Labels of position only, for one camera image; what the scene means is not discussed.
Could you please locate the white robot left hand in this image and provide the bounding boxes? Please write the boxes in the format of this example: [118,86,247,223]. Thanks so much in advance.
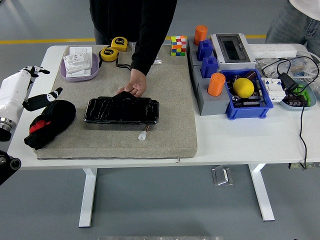
[0,65,64,121]

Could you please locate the person's left hand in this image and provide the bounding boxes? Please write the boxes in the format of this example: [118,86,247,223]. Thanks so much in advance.
[116,68,148,97]

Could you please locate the glossy black panel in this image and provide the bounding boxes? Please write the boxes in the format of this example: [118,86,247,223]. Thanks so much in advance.
[83,90,160,125]

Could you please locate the black rag with red tag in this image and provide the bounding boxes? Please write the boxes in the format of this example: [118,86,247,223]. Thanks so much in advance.
[23,99,77,151]

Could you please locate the yellow tape measure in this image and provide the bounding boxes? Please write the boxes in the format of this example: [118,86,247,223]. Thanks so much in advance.
[99,46,120,63]

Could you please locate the grey-brown mat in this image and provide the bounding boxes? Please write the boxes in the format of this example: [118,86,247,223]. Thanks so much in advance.
[34,44,198,160]

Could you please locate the yellow tape measure 5m print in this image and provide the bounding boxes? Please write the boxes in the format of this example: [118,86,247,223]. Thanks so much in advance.
[110,36,129,52]

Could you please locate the purple tray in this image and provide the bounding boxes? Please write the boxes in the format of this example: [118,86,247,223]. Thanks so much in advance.
[59,52,100,82]

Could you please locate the multicolour puzzle cube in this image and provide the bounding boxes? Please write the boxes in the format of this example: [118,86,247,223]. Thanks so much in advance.
[170,35,188,57]

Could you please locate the grey holder block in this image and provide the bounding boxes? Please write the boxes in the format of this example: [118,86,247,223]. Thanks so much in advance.
[186,37,216,67]
[191,65,231,116]

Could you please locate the white socket module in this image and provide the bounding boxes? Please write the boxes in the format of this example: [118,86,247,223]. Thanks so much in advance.
[63,53,93,74]

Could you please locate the person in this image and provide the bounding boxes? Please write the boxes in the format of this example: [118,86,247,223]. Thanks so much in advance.
[265,0,320,58]
[89,0,178,77]

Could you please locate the blue block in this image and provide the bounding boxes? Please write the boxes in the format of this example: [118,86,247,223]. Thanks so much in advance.
[200,55,220,79]
[196,39,215,62]

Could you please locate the orange cylinder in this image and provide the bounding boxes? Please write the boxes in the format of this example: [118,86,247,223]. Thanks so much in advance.
[193,24,208,47]
[207,72,226,97]

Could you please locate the yellow ball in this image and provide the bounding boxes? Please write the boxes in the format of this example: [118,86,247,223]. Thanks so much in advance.
[232,77,255,98]

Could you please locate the brown cylinder part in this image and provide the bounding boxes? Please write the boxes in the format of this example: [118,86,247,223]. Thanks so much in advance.
[243,69,257,81]

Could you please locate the blue plastic bin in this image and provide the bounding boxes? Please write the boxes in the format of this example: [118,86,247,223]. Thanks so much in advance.
[219,69,275,120]

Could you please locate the white table leg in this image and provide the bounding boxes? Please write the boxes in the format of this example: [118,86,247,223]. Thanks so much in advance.
[78,167,98,228]
[248,163,276,222]

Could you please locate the metal floor plate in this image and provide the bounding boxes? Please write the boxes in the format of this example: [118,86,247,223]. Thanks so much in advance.
[211,165,235,187]

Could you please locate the white circuit breaker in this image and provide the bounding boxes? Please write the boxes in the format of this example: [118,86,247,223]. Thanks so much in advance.
[262,77,286,103]

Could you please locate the white power strip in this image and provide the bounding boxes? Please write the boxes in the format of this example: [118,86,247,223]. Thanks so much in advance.
[248,43,298,58]

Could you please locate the black terminal blocks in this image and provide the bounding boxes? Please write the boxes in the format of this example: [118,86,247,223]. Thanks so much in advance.
[284,92,308,108]

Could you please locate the clear bags of small parts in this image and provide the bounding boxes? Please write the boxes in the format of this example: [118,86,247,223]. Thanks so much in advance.
[254,56,320,81]

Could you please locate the green plastic part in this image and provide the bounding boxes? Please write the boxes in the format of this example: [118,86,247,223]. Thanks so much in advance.
[292,84,312,106]

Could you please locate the light blue tray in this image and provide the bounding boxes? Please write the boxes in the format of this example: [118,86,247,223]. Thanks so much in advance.
[279,79,318,111]

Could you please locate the table control box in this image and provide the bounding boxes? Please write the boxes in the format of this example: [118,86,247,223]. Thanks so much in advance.
[288,162,320,170]

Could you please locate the black lanyard strap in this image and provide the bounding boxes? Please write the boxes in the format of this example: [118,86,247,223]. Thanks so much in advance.
[114,56,133,71]

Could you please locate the white connector with wires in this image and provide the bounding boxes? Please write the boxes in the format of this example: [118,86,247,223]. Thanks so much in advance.
[138,124,151,142]

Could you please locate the white switch plate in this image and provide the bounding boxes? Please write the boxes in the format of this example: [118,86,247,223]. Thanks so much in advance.
[69,46,92,58]
[65,68,92,79]

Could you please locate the grey electrical enclosure box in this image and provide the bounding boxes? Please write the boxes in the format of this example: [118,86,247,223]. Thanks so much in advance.
[209,33,257,71]

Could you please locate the black power adapter with cord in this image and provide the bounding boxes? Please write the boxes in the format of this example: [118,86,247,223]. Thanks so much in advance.
[261,55,320,170]

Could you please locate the white cable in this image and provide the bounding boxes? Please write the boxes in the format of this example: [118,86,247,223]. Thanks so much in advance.
[296,49,320,76]

